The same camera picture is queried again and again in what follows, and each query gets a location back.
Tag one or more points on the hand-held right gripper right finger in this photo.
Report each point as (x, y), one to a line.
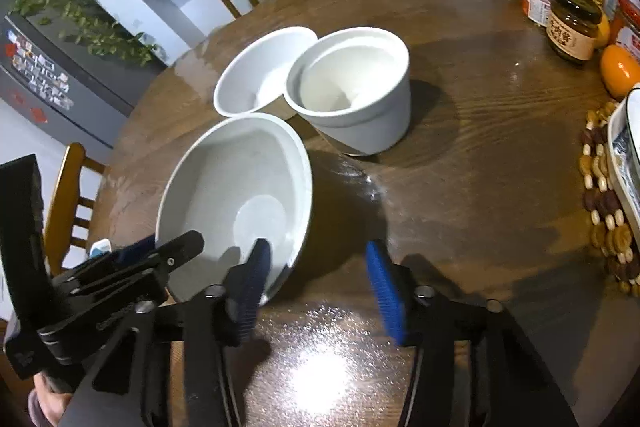
(385, 292)

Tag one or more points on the small clear plastic bottle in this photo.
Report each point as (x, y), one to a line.
(537, 4)

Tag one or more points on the orange fruit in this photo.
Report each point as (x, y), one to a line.
(620, 72)
(604, 32)

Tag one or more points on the red fridge sticker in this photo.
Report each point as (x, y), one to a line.
(40, 114)
(20, 97)

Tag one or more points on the cluster of fridge photos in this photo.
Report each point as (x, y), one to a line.
(37, 72)

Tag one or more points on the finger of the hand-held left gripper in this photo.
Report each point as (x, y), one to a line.
(135, 249)
(175, 252)

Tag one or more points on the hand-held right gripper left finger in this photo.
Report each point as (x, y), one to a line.
(252, 282)

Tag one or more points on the wooden bead trivet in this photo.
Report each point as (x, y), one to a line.
(605, 227)

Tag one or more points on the person's left hand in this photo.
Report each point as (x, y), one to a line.
(50, 407)

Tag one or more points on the white dish with blue rim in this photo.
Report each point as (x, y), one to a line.
(625, 157)

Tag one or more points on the trailing green plant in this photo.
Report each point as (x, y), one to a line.
(85, 22)

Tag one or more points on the red-lidded jar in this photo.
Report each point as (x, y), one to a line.
(629, 32)

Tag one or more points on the large grey bowl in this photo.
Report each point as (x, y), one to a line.
(235, 187)

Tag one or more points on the brown sauce jar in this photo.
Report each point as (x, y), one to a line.
(572, 32)

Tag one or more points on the deep white bowl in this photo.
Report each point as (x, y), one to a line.
(370, 107)

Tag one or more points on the grey refrigerator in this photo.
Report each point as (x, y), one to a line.
(85, 107)

